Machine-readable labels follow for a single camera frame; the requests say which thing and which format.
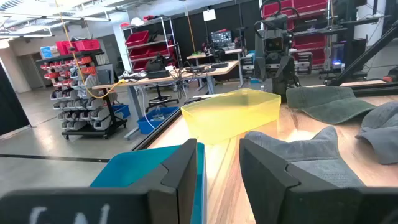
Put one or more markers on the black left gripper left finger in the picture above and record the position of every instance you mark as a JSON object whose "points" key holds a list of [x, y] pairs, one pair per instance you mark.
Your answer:
{"points": [[182, 174]]}

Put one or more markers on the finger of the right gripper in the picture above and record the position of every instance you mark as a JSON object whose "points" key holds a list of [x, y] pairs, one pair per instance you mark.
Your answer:
{"points": [[288, 68], [260, 69]]}

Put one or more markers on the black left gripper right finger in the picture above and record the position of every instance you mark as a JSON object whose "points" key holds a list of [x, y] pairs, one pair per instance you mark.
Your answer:
{"points": [[264, 186]]}

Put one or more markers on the grey-blue denim cap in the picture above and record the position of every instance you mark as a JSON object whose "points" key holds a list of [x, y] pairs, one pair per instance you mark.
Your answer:
{"points": [[308, 155], [381, 133]]}

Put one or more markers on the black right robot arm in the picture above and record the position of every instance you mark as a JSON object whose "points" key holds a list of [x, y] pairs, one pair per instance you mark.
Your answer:
{"points": [[281, 88]]}

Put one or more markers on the grey small drawer stack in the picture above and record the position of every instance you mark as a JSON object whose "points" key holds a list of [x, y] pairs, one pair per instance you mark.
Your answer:
{"points": [[304, 63], [247, 65]]}

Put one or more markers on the teal plastic bin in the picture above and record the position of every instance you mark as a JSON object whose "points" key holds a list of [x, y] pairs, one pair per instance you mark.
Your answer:
{"points": [[133, 168]]}

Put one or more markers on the black electronics panel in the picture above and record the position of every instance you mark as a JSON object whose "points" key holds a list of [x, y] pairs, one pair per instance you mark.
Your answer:
{"points": [[221, 38]]}

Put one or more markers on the dark green cap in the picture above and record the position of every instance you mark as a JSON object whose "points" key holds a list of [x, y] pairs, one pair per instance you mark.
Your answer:
{"points": [[326, 104]]}

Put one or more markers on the translucent yellow plastic bin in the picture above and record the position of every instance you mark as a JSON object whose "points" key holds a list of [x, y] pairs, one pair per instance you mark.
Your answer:
{"points": [[231, 116]]}

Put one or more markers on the large blue floor bin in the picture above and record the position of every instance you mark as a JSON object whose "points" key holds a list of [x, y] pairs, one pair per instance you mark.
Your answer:
{"points": [[157, 119]]}

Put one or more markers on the small wooden desk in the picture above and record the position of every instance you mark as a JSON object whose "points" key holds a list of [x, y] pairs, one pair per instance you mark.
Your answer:
{"points": [[202, 55]]}

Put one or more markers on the white paper sign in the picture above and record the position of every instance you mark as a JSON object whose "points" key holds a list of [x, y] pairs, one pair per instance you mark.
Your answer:
{"points": [[209, 15]]}

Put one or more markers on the black rolling stool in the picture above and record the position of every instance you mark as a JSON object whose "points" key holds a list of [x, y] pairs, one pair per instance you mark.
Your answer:
{"points": [[160, 99]]}

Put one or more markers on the small blue floor bin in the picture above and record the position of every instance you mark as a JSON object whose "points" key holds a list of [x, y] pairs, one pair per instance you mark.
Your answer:
{"points": [[122, 110]]}

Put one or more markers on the large wooden workbench desk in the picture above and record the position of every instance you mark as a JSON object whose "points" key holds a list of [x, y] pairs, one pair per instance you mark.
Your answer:
{"points": [[161, 81]]}

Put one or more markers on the black box on desk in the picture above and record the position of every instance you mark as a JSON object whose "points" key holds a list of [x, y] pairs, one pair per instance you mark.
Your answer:
{"points": [[158, 74]]}

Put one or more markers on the rolling parts bin cart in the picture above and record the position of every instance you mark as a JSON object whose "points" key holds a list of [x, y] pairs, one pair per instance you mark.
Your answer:
{"points": [[84, 102]]}

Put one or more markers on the grey metal cabinet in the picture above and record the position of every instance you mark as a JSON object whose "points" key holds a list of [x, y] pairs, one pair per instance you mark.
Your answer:
{"points": [[104, 74]]}

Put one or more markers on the red storage bin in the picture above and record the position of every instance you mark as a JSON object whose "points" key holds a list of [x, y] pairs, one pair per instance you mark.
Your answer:
{"points": [[64, 47], [87, 45]]}

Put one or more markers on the light blue box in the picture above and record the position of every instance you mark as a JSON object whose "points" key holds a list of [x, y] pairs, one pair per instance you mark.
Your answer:
{"points": [[46, 52]]}

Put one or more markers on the black partition panel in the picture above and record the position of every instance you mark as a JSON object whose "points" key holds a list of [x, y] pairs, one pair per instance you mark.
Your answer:
{"points": [[11, 105]]}

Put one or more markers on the red bin wall rack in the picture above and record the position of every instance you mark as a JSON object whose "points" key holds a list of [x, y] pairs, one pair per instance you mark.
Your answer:
{"points": [[308, 37]]}

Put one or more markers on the black diagonal frame strut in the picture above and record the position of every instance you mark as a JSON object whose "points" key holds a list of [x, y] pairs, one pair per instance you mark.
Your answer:
{"points": [[363, 57]]}

